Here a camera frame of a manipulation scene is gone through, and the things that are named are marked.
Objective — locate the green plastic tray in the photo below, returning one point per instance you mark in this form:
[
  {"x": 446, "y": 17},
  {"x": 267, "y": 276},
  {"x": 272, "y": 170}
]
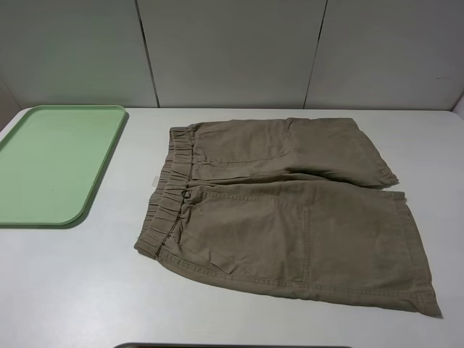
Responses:
[{"x": 52, "y": 160}]

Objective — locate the khaki shorts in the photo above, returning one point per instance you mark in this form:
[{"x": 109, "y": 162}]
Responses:
[{"x": 296, "y": 208}]

